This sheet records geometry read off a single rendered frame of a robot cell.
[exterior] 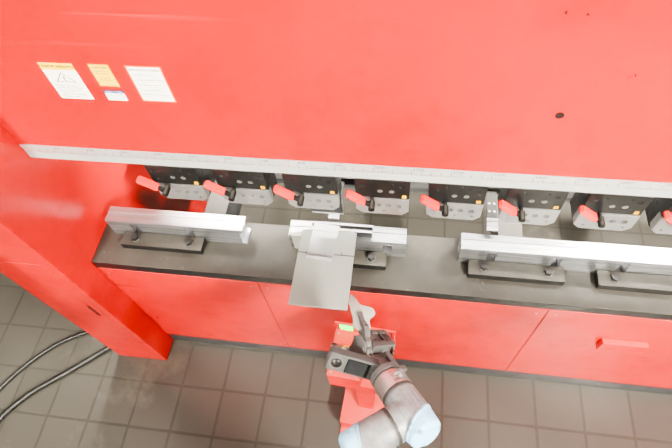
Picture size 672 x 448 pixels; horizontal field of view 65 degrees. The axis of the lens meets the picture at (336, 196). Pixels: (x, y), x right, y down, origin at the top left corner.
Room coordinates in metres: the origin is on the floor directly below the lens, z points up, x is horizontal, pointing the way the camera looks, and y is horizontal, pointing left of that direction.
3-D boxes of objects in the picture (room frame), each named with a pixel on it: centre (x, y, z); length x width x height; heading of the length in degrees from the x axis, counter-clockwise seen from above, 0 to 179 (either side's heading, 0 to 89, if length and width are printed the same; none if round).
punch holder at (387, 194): (0.82, -0.14, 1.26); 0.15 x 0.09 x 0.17; 76
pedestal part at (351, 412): (0.47, 0.00, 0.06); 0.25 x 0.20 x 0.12; 162
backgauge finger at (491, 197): (0.90, -0.51, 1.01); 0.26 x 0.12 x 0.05; 166
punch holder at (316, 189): (0.87, 0.06, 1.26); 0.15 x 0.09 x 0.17; 76
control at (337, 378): (0.50, -0.01, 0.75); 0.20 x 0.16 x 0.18; 72
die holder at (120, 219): (1.00, 0.57, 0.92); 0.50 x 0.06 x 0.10; 76
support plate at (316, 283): (0.73, 0.07, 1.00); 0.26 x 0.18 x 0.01; 166
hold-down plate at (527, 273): (0.67, -0.54, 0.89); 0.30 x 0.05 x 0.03; 76
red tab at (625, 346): (0.46, -0.92, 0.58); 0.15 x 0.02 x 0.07; 76
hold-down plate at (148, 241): (0.96, 0.63, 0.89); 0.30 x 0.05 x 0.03; 76
